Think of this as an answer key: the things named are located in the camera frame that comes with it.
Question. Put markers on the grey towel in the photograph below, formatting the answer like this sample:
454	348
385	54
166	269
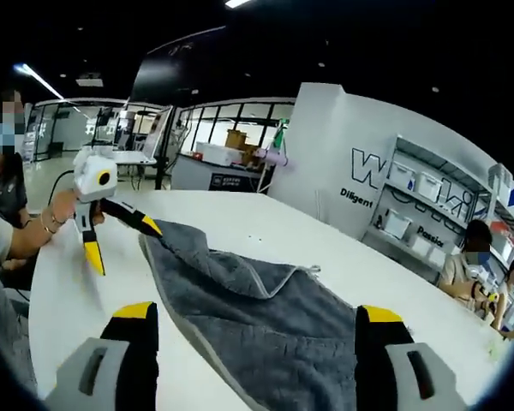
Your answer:
248	299

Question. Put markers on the lilac rolled mat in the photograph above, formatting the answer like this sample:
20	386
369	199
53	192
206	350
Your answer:
274	157

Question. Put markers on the white side desk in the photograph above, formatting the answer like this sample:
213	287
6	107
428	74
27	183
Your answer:
133	157

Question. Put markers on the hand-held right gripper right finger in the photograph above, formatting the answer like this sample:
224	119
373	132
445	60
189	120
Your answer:
377	372

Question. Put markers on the white table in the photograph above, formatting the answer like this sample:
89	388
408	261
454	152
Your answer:
368	265

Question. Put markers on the ceiling light strip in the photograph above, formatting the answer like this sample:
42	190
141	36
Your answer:
38	81

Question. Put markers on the tilted white board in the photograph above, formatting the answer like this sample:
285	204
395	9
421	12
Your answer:
156	132

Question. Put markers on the green hanging cloth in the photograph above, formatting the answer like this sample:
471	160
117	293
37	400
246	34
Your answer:
280	137

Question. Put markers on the person's left hand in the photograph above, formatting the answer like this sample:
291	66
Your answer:
62	210

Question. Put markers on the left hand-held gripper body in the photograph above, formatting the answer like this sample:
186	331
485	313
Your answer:
90	180

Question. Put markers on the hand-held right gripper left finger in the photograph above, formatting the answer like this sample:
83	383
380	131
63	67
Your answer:
137	368

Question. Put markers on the black light stand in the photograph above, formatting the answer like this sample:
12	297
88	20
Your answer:
159	175

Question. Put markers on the brown cardboard box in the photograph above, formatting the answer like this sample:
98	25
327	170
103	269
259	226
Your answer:
235	139

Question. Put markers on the dark counter cabinet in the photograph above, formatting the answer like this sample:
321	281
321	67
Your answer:
197	177

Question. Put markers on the white plastic crate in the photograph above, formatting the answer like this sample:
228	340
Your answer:
216	154

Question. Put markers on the grey metal shelf rack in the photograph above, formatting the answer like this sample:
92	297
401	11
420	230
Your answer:
445	164
512	222

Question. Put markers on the white floor stand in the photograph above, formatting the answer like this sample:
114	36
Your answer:
263	180

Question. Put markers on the grey plastic crate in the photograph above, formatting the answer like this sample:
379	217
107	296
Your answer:
501	177

